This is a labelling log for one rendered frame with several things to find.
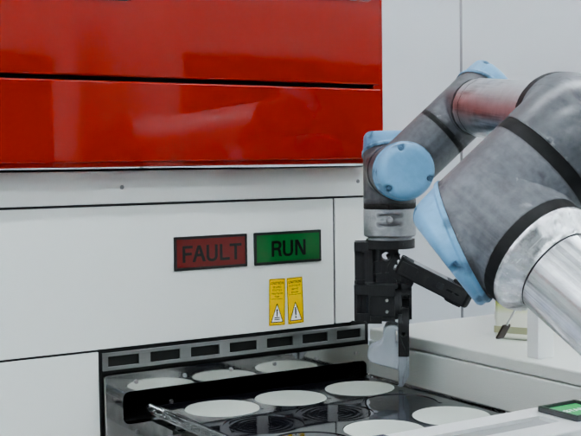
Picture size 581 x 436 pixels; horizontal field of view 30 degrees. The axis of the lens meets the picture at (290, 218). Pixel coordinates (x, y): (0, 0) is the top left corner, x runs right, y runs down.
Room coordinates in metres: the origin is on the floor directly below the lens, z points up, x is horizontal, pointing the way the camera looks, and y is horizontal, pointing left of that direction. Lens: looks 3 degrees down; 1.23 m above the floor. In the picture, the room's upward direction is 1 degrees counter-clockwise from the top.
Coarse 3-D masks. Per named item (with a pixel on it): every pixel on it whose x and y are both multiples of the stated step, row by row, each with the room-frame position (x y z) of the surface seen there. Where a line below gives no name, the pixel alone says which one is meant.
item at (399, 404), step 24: (312, 384) 1.58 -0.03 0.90; (168, 408) 1.44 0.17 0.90; (264, 408) 1.43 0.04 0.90; (288, 408) 1.43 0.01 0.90; (312, 408) 1.43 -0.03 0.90; (336, 408) 1.43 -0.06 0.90; (360, 408) 1.43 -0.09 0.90; (384, 408) 1.42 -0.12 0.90; (408, 408) 1.42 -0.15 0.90; (480, 408) 1.41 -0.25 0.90; (240, 432) 1.31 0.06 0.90; (264, 432) 1.31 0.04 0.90; (288, 432) 1.30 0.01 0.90; (312, 432) 1.30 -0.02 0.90; (336, 432) 1.30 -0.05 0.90
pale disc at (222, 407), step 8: (224, 400) 1.49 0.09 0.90; (232, 400) 1.48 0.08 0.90; (192, 408) 1.44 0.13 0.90; (200, 408) 1.43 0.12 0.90; (208, 408) 1.43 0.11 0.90; (216, 408) 1.43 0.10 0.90; (224, 408) 1.43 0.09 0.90; (232, 408) 1.43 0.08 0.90; (240, 408) 1.43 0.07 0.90; (248, 408) 1.43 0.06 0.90; (256, 408) 1.43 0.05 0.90; (208, 416) 1.39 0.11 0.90; (216, 416) 1.39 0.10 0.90; (224, 416) 1.39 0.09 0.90
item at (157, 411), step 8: (152, 408) 1.44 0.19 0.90; (160, 408) 1.42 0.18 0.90; (160, 416) 1.41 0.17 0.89; (168, 416) 1.40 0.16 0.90; (176, 416) 1.38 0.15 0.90; (176, 424) 1.37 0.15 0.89; (184, 424) 1.35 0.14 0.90; (192, 424) 1.34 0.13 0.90; (200, 424) 1.33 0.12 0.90; (192, 432) 1.34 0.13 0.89; (200, 432) 1.32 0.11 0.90; (208, 432) 1.30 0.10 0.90; (216, 432) 1.29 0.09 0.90
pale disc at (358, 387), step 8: (336, 384) 1.58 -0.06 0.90; (344, 384) 1.58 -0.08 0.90; (352, 384) 1.58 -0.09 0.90; (360, 384) 1.57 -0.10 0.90; (368, 384) 1.57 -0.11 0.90; (376, 384) 1.57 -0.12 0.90; (384, 384) 1.57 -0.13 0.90; (336, 392) 1.52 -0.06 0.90; (344, 392) 1.52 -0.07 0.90; (352, 392) 1.52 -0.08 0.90; (360, 392) 1.52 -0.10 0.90; (368, 392) 1.52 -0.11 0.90; (376, 392) 1.52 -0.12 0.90; (384, 392) 1.52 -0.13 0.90
